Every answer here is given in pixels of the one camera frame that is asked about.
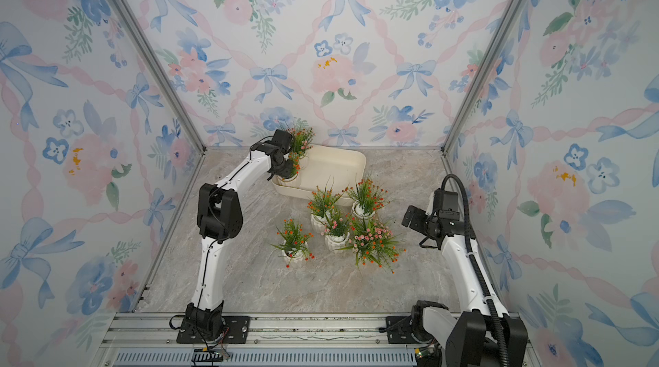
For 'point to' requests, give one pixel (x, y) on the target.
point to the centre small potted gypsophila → (335, 232)
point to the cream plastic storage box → (324, 167)
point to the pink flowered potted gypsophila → (302, 135)
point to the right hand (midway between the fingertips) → (421, 206)
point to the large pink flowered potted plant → (372, 243)
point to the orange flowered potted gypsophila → (294, 158)
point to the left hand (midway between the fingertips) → (283, 166)
